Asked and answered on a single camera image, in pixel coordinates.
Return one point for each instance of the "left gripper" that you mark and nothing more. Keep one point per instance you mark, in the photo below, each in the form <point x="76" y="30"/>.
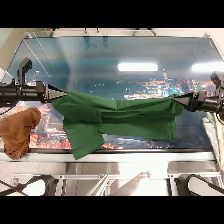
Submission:
<point x="41" y="91"/>

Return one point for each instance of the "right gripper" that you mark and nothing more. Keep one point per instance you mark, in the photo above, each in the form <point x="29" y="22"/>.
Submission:
<point x="197" y="101"/>

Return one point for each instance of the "green T-shirt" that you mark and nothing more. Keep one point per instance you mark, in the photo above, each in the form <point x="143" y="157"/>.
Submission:
<point x="116" y="116"/>

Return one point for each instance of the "grey garment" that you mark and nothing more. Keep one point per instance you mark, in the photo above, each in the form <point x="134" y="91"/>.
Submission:
<point x="210" y="133"/>

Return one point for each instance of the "brown garment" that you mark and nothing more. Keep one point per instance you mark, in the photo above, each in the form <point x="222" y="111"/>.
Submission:
<point x="16" y="133"/>

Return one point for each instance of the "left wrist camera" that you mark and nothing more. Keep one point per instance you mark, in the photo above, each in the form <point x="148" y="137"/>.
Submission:
<point x="24" y="68"/>

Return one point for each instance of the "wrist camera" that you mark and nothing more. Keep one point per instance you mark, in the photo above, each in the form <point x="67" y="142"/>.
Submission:
<point x="24" y="68"/>
<point x="217" y="80"/>

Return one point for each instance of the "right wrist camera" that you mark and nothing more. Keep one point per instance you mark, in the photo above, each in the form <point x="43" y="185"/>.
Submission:
<point x="217" y="80"/>

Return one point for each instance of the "silver frame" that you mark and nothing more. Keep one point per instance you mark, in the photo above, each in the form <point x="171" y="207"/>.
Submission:
<point x="100" y="157"/>

